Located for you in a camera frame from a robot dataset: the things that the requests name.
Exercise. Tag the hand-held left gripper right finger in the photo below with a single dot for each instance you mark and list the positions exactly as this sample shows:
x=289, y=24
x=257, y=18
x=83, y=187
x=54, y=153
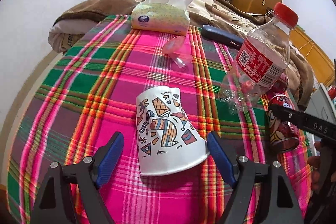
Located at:
x=221, y=158

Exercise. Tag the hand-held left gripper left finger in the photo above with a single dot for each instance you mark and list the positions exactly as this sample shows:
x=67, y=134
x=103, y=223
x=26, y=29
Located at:
x=109, y=161

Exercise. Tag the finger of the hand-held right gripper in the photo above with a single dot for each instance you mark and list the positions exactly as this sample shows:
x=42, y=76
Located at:
x=287, y=115

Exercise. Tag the red cartoon drink can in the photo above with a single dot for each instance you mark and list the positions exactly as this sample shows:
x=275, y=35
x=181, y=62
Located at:
x=279, y=85
x=281, y=137

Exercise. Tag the clear red-capped plastic bottle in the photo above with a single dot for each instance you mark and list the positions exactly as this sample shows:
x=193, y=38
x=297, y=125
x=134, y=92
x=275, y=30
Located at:
x=257, y=64

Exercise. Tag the patterned white paper cup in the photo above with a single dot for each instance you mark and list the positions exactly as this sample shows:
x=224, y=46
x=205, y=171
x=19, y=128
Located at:
x=162, y=134

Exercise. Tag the person's right hand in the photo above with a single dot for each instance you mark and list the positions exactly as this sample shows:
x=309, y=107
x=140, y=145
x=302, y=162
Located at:
x=315, y=166

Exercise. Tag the grey cabinet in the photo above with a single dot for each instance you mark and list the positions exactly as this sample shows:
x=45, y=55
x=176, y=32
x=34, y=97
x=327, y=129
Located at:
x=321, y=100

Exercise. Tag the red container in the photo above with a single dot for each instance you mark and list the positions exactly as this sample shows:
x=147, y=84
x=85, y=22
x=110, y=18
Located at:
x=332, y=92

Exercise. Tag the pink green plaid tablecloth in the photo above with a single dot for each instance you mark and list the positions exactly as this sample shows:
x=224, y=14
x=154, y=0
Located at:
x=78, y=108

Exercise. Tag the wooden bed headboard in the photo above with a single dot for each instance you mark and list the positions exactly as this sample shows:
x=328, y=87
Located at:
x=320, y=58

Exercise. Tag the dark blue case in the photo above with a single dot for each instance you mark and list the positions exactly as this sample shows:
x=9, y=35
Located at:
x=218, y=33

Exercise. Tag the pink plastic wrapper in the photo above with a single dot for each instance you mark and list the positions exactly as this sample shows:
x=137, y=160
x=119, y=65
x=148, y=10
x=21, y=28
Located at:
x=173, y=47

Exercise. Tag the cream quilt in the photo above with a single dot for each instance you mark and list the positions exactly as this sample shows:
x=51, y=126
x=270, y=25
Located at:
x=60, y=35

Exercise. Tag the yellow tissue pack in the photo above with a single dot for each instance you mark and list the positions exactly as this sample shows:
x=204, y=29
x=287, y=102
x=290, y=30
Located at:
x=157, y=16

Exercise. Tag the brown bed blanket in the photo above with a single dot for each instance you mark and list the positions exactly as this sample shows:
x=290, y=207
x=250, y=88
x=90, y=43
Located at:
x=105, y=3

